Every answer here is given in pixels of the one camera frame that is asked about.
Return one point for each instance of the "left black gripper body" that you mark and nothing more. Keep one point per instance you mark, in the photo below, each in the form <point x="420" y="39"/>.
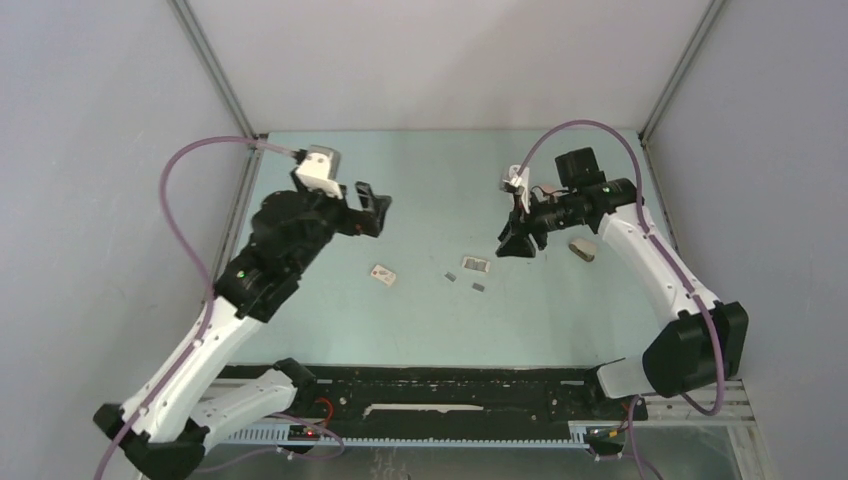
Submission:
<point x="336" y="216"/>

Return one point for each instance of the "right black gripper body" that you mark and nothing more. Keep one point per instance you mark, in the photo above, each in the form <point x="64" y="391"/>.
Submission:
<point x="543" y="218"/>

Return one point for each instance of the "staple box tray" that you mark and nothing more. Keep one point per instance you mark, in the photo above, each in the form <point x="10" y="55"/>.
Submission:
<point x="476" y="264"/>

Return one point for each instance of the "beige brown mini stapler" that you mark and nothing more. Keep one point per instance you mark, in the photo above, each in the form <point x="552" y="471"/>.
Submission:
<point x="584" y="249"/>

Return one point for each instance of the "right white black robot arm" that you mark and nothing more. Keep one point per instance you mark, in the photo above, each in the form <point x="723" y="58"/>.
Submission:
<point x="701" y="338"/>

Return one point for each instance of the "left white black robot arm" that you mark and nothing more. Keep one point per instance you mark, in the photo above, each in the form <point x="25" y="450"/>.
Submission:
<point x="166" y="429"/>

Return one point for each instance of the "white staple box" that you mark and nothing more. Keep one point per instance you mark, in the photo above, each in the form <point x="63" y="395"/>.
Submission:
<point x="384" y="275"/>

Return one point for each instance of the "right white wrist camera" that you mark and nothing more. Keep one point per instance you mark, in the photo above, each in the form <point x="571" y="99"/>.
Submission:
<point x="515" y="181"/>

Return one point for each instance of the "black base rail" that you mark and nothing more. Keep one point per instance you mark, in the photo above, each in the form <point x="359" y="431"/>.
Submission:
<point x="456" y="404"/>

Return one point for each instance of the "left aluminium frame post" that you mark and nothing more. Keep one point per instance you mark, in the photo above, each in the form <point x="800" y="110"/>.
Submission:
<point x="197" y="38"/>

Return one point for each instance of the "aluminium frame post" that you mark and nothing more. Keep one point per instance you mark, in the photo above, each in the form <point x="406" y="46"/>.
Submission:
<point x="687" y="59"/>
<point x="197" y="38"/>

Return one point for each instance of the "right aluminium frame post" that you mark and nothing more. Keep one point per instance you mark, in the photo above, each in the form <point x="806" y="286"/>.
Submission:
<point x="687" y="59"/>

